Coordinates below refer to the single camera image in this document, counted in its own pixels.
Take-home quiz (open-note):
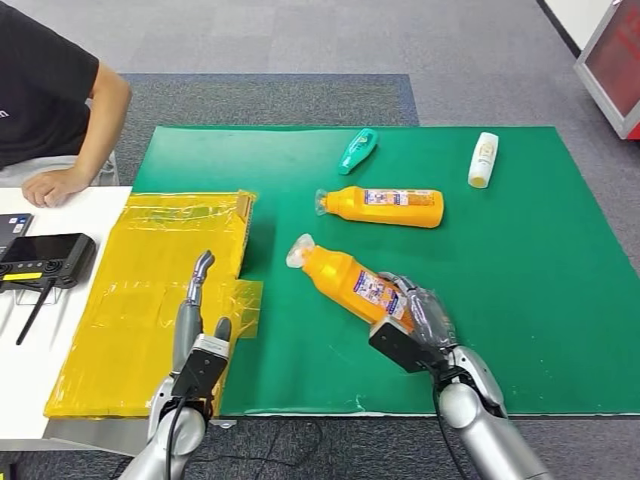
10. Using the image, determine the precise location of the person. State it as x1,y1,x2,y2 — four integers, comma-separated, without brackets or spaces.
0,0,134,190

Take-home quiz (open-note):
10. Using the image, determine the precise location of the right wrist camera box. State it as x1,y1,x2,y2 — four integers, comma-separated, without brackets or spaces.
368,315,444,376

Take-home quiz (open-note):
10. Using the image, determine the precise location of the clear controller stand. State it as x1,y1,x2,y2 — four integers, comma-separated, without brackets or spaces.
8,283,52,308

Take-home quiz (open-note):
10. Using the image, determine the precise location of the green table mat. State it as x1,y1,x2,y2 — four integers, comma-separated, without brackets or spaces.
131,124,640,419

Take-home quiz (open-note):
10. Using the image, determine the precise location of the teal plastic bottle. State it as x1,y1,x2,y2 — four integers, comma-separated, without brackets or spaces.
337,127,380,178

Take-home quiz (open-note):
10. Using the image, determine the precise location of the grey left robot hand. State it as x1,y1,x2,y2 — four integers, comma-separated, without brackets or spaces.
171,250,233,379

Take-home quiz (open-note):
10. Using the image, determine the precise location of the clear plastic hand wrap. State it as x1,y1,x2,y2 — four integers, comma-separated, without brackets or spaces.
393,280,459,350

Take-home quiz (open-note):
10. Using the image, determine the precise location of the dark flat tablet device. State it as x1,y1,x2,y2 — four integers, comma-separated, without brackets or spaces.
0,212,35,257

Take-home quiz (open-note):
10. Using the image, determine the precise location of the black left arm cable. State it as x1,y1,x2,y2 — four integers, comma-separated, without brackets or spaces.
164,396,187,480

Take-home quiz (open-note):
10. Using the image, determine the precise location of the person's hand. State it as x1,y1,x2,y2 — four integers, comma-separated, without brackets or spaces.
20,165,92,209

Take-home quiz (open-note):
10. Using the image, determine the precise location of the yellow plastic sheet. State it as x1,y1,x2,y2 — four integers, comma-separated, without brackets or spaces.
43,189,265,421

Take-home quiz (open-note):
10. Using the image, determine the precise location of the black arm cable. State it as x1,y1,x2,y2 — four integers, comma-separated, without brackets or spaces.
164,396,187,480
432,382,472,480

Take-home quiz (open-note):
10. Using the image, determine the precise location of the grey cabinet with red panel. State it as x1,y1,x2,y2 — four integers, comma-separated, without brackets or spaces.
573,0,640,142

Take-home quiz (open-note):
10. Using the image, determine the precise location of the black floor cable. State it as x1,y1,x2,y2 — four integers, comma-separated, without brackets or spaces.
198,417,327,480

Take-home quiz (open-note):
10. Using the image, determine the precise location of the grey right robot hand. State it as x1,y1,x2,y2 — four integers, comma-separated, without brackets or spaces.
377,271,458,352

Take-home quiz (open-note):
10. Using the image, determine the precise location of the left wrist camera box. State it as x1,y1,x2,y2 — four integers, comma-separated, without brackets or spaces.
171,333,232,427

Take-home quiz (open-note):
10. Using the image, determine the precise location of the black controller with antenna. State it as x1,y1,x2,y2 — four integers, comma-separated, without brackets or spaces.
0,232,97,348

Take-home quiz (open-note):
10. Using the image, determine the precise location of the orange bottle with clear cap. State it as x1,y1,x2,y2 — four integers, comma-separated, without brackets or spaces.
314,185,445,231
285,233,417,334

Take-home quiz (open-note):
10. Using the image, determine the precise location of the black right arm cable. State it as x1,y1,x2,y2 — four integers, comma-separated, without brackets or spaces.
432,382,472,480

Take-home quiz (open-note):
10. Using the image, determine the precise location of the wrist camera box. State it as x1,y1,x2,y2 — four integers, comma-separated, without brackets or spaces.
368,315,444,376
171,333,232,427

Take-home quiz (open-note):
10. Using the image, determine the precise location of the white plastic bottle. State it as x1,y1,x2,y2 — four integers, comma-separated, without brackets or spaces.
466,131,500,191

